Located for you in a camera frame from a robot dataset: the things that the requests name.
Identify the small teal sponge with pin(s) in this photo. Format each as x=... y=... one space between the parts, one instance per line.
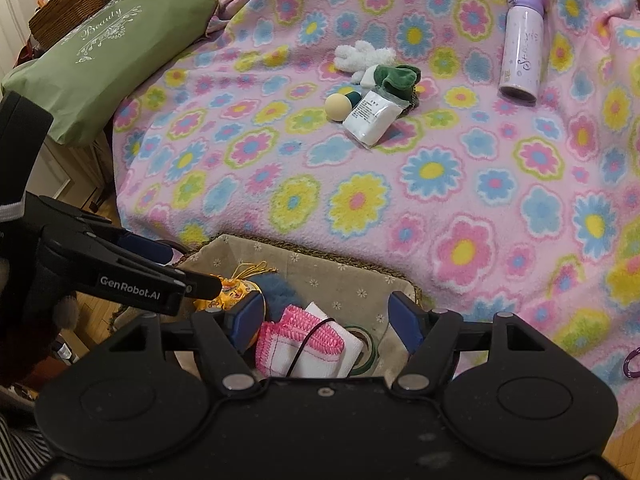
x=357 y=99

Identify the brown wicker basket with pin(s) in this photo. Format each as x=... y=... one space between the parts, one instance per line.
x=70 y=10

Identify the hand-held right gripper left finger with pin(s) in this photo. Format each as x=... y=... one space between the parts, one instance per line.
x=247 y=317

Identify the fabric-lined woven basket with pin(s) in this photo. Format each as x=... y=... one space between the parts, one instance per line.
x=325 y=270

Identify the person's striped clothing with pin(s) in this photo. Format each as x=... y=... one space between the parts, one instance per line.
x=20 y=450

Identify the blue fur pompom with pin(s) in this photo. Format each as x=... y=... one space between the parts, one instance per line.
x=285 y=295

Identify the pink floral fleece blanket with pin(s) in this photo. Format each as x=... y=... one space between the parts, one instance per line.
x=450 y=185

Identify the green tape roll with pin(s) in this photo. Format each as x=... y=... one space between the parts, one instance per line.
x=371 y=355

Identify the pink and white cloth bundle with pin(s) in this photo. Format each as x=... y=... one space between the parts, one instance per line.
x=285 y=350

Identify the white plastic packet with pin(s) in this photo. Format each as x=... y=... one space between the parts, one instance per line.
x=372 y=120

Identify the white and purple bottle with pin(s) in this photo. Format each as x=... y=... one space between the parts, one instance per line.
x=522 y=50

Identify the white plush toy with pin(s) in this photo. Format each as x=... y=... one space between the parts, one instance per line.
x=360 y=55

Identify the cream ball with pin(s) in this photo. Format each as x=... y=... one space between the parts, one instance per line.
x=336 y=107

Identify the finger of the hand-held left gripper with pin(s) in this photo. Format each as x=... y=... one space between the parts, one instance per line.
x=205 y=285
x=145 y=249

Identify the white cabinet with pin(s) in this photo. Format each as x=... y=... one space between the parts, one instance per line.
x=60 y=170

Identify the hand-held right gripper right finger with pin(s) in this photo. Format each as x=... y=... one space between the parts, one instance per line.
x=406 y=317

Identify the green printed pillow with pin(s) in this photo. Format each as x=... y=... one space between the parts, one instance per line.
x=100 y=60

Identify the orange satin pouch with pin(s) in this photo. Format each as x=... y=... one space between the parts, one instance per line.
x=225 y=300

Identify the green velvet cloth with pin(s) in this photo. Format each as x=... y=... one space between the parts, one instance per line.
x=395 y=80

